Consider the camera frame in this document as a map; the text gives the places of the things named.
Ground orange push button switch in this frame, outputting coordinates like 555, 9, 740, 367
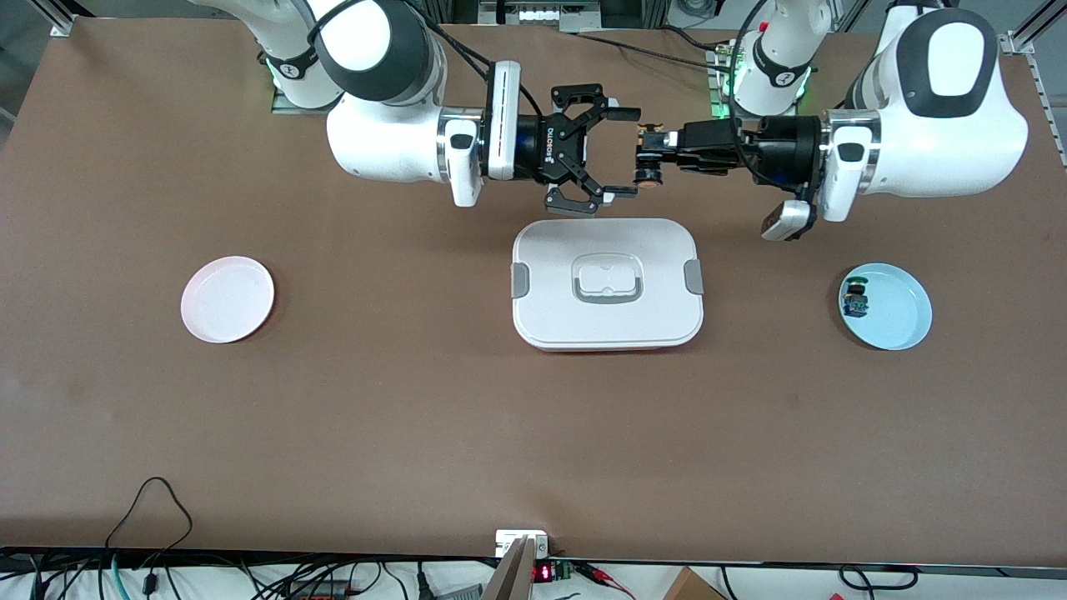
632, 123, 668, 187

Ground metal base plate right arm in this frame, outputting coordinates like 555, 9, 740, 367
271, 82, 336, 115

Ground metal base plate left arm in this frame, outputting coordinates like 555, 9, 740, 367
707, 46, 799, 123

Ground white lunch box grey clips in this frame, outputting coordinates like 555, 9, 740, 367
510, 218, 705, 353

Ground small white socket box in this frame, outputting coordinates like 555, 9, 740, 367
495, 530, 549, 558

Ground brown cardboard box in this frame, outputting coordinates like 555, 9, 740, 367
663, 567, 727, 600

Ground light blue round plate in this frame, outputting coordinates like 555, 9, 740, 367
838, 262, 934, 351

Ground pink round plate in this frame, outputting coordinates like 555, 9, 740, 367
180, 255, 275, 344

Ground red clip test leads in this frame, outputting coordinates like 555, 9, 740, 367
574, 562, 636, 600

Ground grey slanted bar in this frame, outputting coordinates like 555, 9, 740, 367
479, 537, 537, 600

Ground black power adapter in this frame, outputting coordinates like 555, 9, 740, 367
288, 578, 353, 600

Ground short aluminium profile corner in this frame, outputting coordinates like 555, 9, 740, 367
46, 0, 98, 37

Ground black cable to arm base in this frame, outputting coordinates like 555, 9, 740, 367
574, 25, 736, 73

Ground aluminium frame structure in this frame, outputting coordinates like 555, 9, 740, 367
421, 0, 668, 33

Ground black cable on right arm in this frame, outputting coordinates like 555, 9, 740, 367
308, 0, 551, 114

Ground perforated aluminium profile rail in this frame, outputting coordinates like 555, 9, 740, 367
1000, 0, 1067, 168

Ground black coiled cable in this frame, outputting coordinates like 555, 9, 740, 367
838, 564, 919, 592

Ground black looped cable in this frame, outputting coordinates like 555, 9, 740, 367
104, 477, 194, 597

